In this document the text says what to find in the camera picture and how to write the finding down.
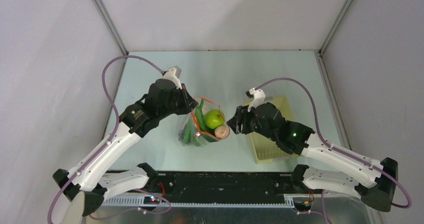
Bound green bok choy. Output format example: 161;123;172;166
178;117;219;147

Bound cream perforated plastic basket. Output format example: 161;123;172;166
248;95;299;164

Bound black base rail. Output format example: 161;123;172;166
142;171;322;205

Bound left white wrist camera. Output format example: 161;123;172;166
162;66;182;89

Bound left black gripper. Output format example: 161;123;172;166
158;83;199;119

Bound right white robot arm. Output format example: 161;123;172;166
227;103;398;212

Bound green apple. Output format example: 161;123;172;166
204;109;225;130

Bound clear zip top bag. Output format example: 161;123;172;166
178;96;230;147

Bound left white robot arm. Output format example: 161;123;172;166
53;79;198;216

